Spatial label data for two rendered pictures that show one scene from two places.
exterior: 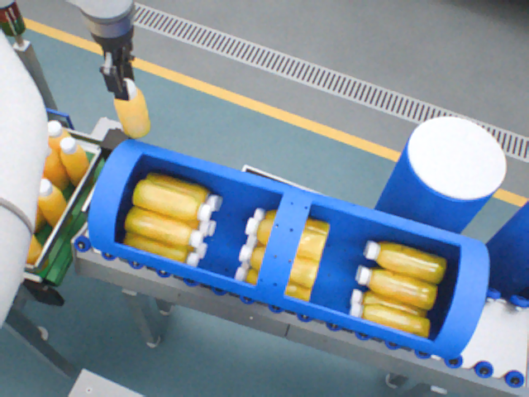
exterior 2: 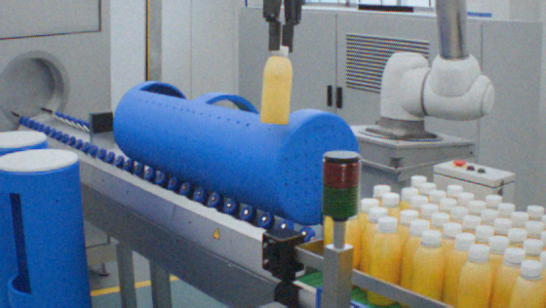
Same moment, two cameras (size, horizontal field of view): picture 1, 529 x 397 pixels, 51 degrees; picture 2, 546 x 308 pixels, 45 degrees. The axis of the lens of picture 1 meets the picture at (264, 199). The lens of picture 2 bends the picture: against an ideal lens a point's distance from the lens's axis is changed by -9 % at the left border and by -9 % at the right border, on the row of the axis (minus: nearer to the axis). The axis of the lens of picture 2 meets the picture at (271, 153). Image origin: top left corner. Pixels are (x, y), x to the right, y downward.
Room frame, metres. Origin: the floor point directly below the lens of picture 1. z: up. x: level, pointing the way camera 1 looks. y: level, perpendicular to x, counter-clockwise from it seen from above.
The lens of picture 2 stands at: (2.02, 1.42, 1.52)
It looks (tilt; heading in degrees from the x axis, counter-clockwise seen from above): 13 degrees down; 221
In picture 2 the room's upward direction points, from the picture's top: straight up
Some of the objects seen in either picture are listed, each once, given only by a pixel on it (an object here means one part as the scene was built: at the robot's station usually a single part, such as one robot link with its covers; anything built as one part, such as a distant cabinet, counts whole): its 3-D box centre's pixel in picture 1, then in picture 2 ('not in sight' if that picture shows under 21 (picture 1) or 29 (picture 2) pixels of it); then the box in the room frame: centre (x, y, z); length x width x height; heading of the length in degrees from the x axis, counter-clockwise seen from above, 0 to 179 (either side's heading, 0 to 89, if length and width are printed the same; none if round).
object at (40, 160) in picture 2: (456, 156); (36, 160); (0.94, -0.52, 1.03); 0.28 x 0.28 x 0.01
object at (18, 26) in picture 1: (11, 21); (340, 198); (1.08, 0.74, 1.18); 0.06 x 0.06 x 0.05
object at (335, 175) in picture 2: (5, 8); (341, 172); (1.08, 0.74, 1.23); 0.06 x 0.06 x 0.04
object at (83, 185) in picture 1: (73, 203); (359, 233); (0.67, 0.51, 0.96); 0.40 x 0.01 x 0.03; 170
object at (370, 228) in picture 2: not in sight; (375, 253); (0.80, 0.65, 0.98); 0.07 x 0.07 x 0.17
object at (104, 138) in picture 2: not in sight; (101, 131); (0.42, -0.88, 1.00); 0.10 x 0.04 x 0.15; 170
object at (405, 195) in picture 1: (410, 226); (49, 288); (0.94, -0.52, 0.59); 0.28 x 0.28 x 0.88
